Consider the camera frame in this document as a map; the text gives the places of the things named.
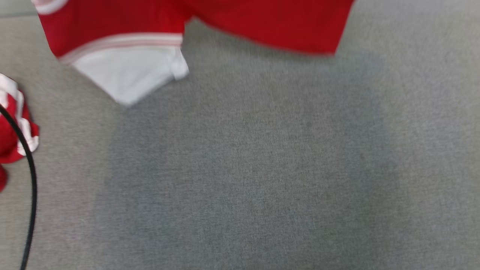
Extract red white basketball jersey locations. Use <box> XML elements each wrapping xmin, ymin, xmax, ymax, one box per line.
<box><xmin>31</xmin><ymin>0</ymin><xmax>355</xmax><ymax>108</ymax></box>

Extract red white basketball shorts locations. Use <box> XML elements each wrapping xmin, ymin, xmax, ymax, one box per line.
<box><xmin>0</xmin><ymin>73</ymin><xmax>40</xmax><ymax>192</ymax></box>

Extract smooth black left camera cable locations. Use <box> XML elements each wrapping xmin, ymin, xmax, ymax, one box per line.
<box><xmin>0</xmin><ymin>104</ymin><xmax>38</xmax><ymax>270</ymax></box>

